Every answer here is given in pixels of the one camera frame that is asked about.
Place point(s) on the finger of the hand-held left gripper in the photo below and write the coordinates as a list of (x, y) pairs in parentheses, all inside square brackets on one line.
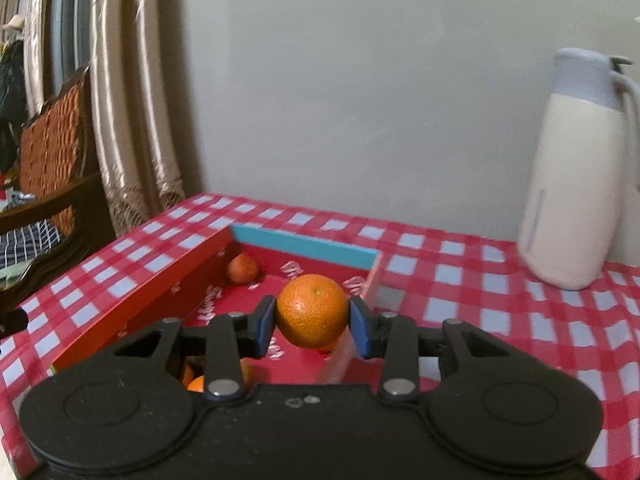
[(12, 322)]

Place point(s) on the red checked tablecloth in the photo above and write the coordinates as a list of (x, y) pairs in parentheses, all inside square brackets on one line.
[(450, 280)]

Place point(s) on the cream thermos jug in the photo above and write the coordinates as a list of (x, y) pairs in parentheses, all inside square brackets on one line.
[(570, 185)]

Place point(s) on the colourful cardboard box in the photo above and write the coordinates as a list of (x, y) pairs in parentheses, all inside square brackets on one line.
[(150, 300)]

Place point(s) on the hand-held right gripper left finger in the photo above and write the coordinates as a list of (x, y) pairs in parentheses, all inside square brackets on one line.
[(263, 330)]

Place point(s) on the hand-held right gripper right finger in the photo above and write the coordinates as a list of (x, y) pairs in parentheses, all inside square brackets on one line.
[(360, 330)]

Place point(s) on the large deep orange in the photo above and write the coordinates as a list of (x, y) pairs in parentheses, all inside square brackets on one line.
[(246, 371)]

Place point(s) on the checked cloth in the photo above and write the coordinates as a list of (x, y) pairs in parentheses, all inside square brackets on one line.
[(25, 242)]

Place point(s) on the beige satin curtain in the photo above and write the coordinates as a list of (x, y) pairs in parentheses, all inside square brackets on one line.
[(130, 110), (37, 35)]

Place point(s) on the wooden chair with woven back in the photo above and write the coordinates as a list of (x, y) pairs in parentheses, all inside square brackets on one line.
[(55, 150)]

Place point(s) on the dark hanging clothing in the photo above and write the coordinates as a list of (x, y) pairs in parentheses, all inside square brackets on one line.
[(10, 110)]

